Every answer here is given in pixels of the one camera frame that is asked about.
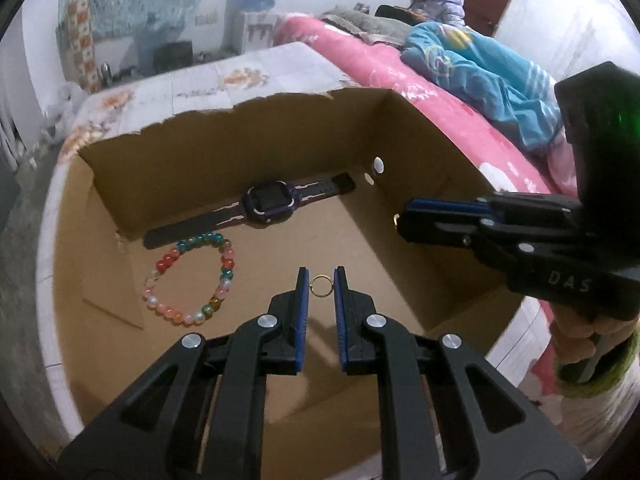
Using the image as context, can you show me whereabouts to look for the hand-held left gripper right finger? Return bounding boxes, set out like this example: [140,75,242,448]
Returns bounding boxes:
[332,265,586,480]

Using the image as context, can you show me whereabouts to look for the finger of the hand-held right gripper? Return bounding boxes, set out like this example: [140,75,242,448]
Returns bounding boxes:
[398,211,602,287]
[404,191,586,227]

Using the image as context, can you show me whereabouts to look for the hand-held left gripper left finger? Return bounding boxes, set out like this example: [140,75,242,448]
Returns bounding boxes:
[57,266,311,480]

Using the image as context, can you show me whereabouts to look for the dark strap watch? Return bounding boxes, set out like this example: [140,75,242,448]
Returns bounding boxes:
[143,172,357,250]

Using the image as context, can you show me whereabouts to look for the colourful bead bracelet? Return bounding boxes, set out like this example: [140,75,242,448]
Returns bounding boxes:
[142,231,236,327]

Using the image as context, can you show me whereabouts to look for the brown cardboard box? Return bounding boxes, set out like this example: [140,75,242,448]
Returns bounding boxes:
[47,87,528,480]

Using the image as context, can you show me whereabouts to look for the person's right hand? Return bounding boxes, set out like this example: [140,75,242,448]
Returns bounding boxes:
[549,304,626,368]

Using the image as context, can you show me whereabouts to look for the blue patterned quilt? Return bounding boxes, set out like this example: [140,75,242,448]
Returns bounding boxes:
[400,22,581,196]

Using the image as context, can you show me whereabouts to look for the grey patterned pillow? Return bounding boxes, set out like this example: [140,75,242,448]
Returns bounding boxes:
[320,6,408,46]

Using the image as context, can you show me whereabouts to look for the black box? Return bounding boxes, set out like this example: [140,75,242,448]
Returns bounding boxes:
[152,42,193,74]

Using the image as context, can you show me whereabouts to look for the white water dispenser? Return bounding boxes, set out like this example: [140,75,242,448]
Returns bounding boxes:
[235,10,281,53]

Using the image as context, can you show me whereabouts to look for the white plastic bags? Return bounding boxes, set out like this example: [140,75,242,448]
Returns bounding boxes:
[44,82,84,137]

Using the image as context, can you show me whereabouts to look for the hanging blue floral cloth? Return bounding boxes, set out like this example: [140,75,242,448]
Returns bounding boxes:
[57,0,236,91]

